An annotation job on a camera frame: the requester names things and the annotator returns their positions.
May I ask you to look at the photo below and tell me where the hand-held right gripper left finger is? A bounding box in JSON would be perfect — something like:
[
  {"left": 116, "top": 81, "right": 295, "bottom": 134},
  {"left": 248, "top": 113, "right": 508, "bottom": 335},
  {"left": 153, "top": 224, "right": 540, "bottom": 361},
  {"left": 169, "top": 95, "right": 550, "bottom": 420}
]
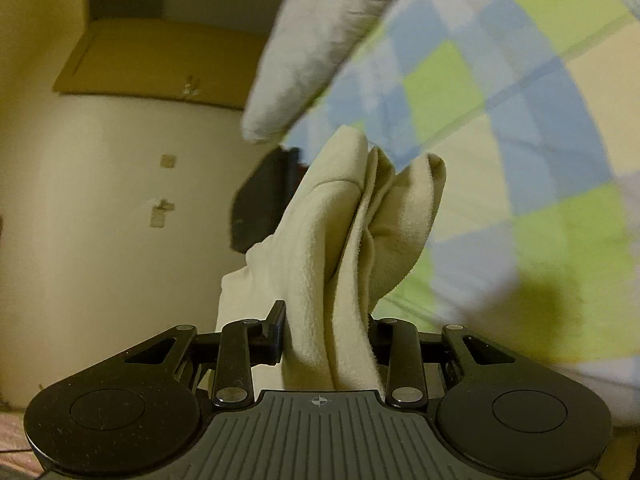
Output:
[{"left": 124, "top": 300, "right": 288, "bottom": 408}]

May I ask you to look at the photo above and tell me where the mauve towel pillow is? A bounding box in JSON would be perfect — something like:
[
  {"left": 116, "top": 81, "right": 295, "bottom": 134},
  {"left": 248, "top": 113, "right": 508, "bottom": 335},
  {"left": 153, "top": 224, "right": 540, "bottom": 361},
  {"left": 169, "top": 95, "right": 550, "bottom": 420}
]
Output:
[{"left": 241, "top": 0, "right": 436, "bottom": 143}]

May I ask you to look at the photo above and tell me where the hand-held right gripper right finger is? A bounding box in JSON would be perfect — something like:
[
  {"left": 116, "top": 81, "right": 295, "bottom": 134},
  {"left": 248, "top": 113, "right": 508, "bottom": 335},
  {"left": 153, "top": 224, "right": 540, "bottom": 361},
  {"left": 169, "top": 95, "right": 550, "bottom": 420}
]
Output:
[{"left": 367, "top": 314, "right": 518, "bottom": 408}]

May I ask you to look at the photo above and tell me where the checkered bed sheet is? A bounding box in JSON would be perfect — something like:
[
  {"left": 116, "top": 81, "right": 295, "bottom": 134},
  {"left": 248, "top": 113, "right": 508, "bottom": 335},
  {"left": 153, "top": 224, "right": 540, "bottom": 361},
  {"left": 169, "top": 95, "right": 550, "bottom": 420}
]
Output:
[{"left": 280, "top": 0, "right": 640, "bottom": 426}]

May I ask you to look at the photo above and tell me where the yellow cardboard box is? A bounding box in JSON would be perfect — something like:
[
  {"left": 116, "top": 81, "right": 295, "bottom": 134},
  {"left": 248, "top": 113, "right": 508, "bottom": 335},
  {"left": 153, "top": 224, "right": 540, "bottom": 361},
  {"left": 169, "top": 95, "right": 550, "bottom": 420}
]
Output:
[{"left": 52, "top": 17, "right": 273, "bottom": 108}]

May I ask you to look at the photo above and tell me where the black object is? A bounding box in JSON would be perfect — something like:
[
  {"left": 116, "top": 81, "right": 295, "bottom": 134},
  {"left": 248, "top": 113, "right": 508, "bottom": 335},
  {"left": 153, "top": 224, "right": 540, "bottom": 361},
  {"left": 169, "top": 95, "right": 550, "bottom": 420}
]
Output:
[{"left": 229, "top": 147, "right": 302, "bottom": 255}]

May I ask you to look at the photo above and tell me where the beige garment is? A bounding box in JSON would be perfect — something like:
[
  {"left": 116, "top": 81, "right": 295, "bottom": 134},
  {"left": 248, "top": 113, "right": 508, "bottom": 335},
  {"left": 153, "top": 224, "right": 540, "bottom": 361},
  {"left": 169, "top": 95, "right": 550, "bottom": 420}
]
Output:
[{"left": 216, "top": 125, "right": 447, "bottom": 393}]

